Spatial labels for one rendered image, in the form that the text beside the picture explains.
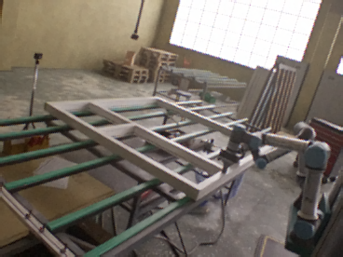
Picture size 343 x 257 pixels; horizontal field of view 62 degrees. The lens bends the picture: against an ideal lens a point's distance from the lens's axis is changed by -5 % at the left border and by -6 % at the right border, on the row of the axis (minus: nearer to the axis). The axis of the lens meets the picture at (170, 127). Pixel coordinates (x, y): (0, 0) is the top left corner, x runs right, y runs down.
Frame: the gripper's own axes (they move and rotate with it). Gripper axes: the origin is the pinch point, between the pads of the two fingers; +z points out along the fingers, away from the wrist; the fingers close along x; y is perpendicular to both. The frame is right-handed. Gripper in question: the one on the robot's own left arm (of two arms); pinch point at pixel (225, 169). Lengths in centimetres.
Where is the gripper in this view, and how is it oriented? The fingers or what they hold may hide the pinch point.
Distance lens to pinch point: 198.2
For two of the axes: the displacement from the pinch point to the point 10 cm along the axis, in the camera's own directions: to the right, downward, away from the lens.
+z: -2.5, 9.2, 3.0
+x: 7.9, 3.7, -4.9
